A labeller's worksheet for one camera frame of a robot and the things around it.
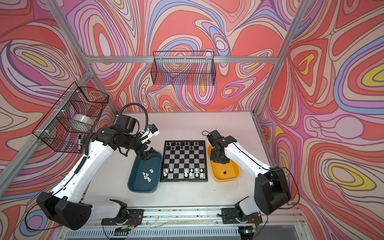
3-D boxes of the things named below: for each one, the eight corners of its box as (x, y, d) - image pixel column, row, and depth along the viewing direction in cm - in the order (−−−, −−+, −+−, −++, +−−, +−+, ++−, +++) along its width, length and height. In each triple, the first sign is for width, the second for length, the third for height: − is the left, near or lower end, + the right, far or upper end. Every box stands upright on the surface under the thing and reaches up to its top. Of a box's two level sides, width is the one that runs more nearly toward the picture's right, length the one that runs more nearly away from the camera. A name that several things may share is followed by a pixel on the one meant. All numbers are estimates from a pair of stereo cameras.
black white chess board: (160, 181, 87) (159, 179, 84) (165, 143, 104) (165, 140, 102) (207, 181, 87) (207, 179, 84) (205, 143, 104) (205, 140, 102)
